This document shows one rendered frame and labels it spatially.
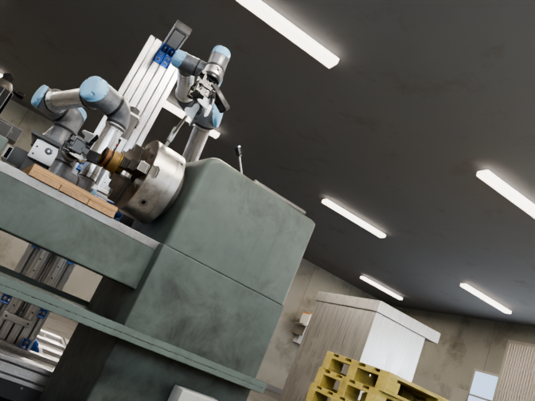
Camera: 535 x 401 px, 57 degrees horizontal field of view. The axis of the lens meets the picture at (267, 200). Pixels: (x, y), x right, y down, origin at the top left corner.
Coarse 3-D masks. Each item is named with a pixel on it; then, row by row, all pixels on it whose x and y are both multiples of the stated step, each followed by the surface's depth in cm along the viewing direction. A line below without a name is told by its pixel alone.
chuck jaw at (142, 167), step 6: (126, 162) 183; (132, 162) 181; (138, 162) 181; (144, 162) 179; (120, 168) 185; (126, 168) 182; (132, 168) 181; (138, 168) 178; (144, 168) 179; (150, 168) 179; (156, 168) 180; (132, 174) 186; (138, 174) 184; (144, 174) 181; (150, 174) 179; (156, 174) 180
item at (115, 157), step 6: (108, 150) 182; (114, 150) 185; (102, 156) 187; (108, 156) 182; (114, 156) 183; (120, 156) 185; (102, 162) 182; (108, 162) 183; (114, 162) 183; (120, 162) 183; (108, 168) 183; (114, 168) 184
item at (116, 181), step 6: (108, 174) 189; (114, 174) 187; (120, 174) 189; (114, 180) 188; (120, 180) 188; (126, 180) 189; (114, 186) 188; (120, 186) 189; (126, 186) 190; (114, 192) 189; (120, 192) 190; (108, 198) 190; (114, 198) 190
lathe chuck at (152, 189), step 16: (160, 144) 188; (144, 160) 191; (160, 160) 182; (176, 160) 188; (128, 176) 198; (144, 176) 180; (160, 176) 180; (128, 192) 186; (144, 192) 179; (160, 192) 181; (128, 208) 183; (144, 208) 183
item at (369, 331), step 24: (312, 312) 704; (336, 312) 657; (360, 312) 616; (384, 312) 593; (312, 336) 675; (336, 336) 632; (360, 336) 594; (384, 336) 593; (408, 336) 611; (432, 336) 625; (312, 360) 648; (360, 360) 574; (384, 360) 590; (408, 360) 608; (288, 384) 666; (336, 384) 587
